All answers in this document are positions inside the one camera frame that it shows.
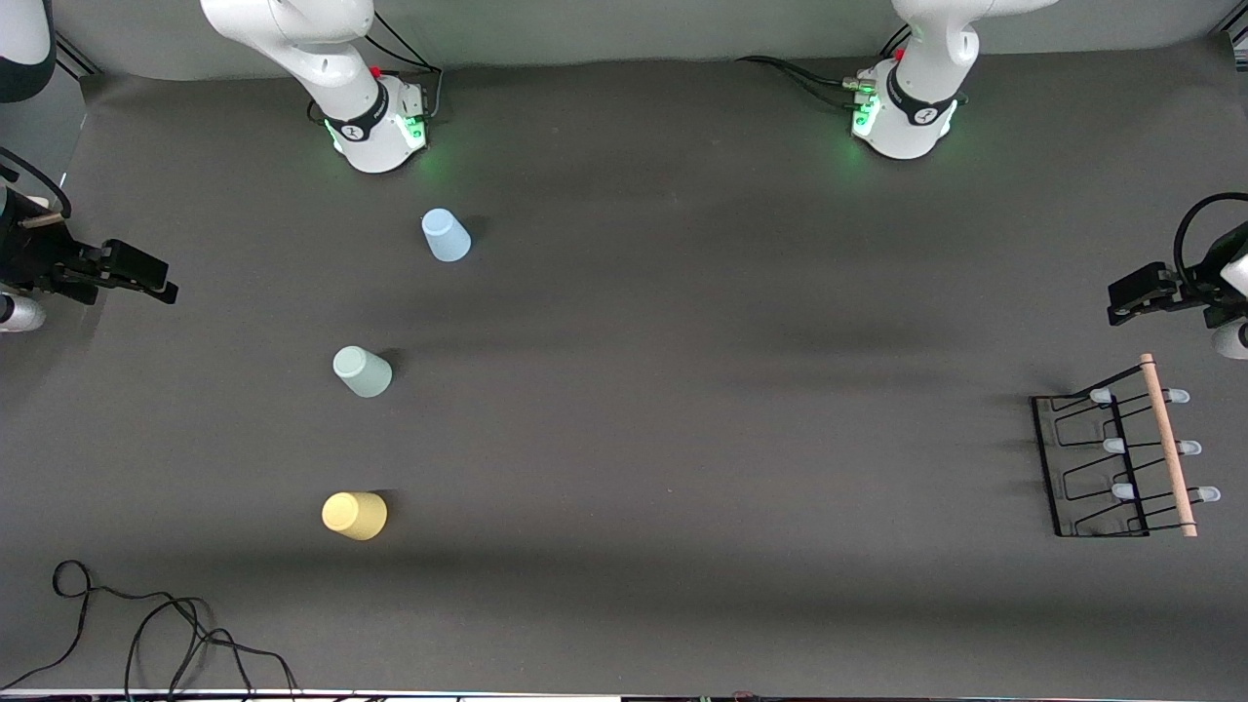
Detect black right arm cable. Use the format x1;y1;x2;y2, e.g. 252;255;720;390
0;146;74;220

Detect black arm base cable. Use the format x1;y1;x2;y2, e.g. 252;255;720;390
356;8;445;123
736;24;878;113

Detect pale green plastic cup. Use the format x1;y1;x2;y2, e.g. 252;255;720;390
332;345;393;399

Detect dark grey table cloth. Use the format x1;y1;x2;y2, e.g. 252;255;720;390
0;39;1248;698

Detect yellow plastic cup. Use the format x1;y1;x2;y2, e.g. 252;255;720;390
322;491;389;542

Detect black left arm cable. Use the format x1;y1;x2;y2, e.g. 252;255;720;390
1173;192;1248;284

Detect light blue plastic cup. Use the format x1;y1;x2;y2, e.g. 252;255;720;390
421;208;472;263

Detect black wire cup holder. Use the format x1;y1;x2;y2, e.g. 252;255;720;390
1031;353;1222;539

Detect thin black loose cable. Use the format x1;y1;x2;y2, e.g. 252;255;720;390
0;560;298;702

